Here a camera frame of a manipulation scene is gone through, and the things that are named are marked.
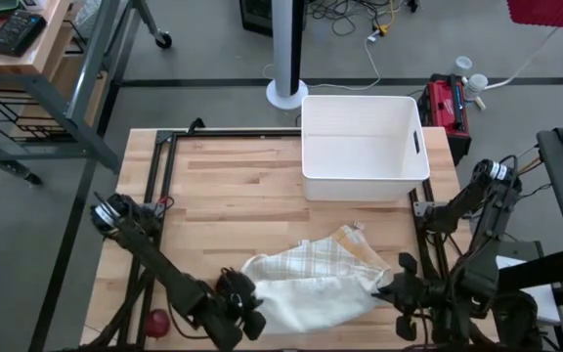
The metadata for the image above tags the black caster wheel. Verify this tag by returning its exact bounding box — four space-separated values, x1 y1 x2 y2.
153 29 174 50

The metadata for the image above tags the white plastic jar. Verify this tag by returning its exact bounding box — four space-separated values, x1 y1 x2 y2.
462 72 490 103
454 55 474 77

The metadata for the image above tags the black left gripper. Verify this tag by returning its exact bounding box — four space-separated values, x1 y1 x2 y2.
197 267 267 351

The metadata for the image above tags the yellow checked towel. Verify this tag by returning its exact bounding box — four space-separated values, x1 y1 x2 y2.
329 223 393 275

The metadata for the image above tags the black wire rack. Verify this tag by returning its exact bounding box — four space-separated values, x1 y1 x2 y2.
0 86 109 144

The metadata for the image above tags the white board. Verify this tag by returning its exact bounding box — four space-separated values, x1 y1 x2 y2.
496 253 562 327

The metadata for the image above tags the red apple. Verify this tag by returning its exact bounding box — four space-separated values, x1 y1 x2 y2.
144 307 171 339

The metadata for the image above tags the red foam panel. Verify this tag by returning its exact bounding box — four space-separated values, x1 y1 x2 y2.
505 0 563 31

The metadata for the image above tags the black keypad device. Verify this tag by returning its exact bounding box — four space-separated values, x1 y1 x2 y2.
0 10 48 58

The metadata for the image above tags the white power cable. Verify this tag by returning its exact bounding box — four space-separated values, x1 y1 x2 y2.
481 26 561 92
261 33 383 94

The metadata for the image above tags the black cable bundle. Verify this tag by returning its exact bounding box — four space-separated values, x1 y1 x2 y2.
305 0 419 38

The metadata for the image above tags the red black tool bag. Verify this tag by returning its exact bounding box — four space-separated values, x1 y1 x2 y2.
416 72 473 166

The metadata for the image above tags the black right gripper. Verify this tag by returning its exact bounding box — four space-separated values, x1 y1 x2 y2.
371 251 452 342

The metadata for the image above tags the black aluminium table frame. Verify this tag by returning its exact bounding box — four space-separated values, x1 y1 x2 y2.
80 126 500 352

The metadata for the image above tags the black equipment box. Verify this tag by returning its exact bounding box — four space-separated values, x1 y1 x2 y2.
238 0 276 38

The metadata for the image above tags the white perforated plastic basket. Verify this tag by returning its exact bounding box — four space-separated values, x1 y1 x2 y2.
300 94 432 202

